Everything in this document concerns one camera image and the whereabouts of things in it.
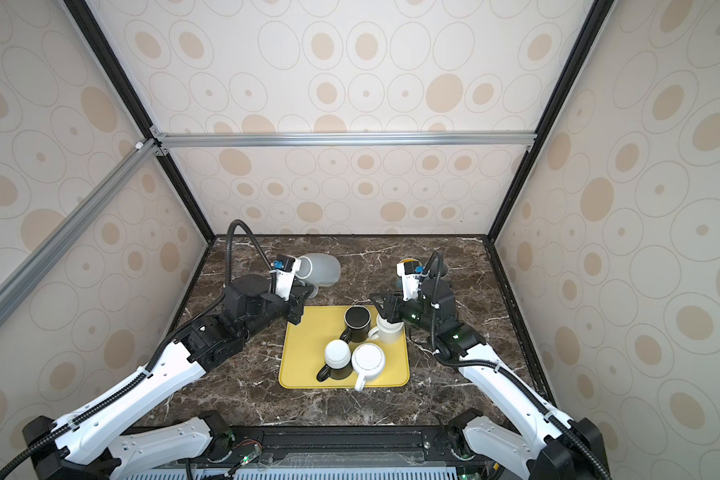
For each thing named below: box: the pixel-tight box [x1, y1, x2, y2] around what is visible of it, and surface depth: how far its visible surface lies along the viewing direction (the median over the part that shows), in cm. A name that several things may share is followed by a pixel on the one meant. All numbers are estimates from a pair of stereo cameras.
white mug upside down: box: [351, 343, 385, 392], surface depth 81 cm
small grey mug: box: [295, 253, 341, 299], surface depth 66 cm
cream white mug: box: [368, 314, 405, 345], surface depth 89 cm
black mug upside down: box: [339, 305, 371, 344], surface depth 88 cm
